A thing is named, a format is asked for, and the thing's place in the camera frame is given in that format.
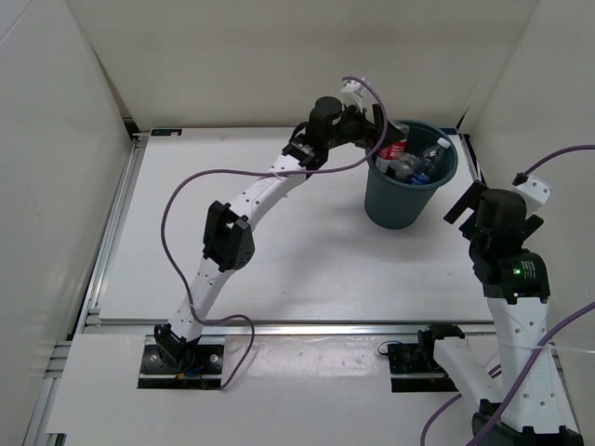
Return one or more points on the dark teal plastic bin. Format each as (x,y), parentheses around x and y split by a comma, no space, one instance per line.
(394,204)

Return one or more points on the aluminium front rail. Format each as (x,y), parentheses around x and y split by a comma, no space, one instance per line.
(97,327)

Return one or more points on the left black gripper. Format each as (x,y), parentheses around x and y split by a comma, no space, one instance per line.
(367,131)

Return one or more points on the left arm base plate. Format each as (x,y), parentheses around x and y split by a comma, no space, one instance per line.
(200,370)

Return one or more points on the black label plastic bottle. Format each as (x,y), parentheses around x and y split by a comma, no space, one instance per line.
(403,167)

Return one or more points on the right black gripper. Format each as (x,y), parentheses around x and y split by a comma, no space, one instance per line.
(468,201)

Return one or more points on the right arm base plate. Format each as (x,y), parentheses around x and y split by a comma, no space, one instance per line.
(412,367)

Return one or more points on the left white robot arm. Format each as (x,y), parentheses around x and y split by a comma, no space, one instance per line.
(228,237)

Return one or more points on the blue label Aquafina bottle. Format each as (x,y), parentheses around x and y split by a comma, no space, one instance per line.
(429,163)

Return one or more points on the red label plastic bottle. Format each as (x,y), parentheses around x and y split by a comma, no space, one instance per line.
(385,156)

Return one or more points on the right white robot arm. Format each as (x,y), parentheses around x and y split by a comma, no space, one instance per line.
(526,406)

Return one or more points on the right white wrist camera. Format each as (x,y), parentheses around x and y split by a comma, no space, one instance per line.
(534,190)

